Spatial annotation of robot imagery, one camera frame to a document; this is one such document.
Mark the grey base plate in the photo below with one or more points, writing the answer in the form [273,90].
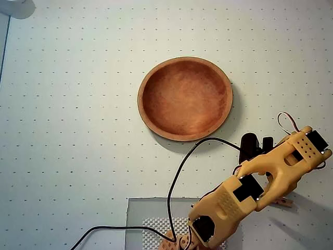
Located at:
[145,208]

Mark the brown wooden bowl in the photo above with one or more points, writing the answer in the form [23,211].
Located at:
[186,101]

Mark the white round object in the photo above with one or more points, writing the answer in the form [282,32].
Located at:
[15,7]

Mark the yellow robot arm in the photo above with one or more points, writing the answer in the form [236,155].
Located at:
[223,203]

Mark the tan perforated robot base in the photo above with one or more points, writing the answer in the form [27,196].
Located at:
[169,243]

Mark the white dotted grid mat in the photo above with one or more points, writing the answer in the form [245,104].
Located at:
[65,104]

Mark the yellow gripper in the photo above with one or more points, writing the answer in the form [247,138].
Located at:
[249,146]

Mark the wooden clothespin with metal spring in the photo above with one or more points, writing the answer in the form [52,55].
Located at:
[286,203]

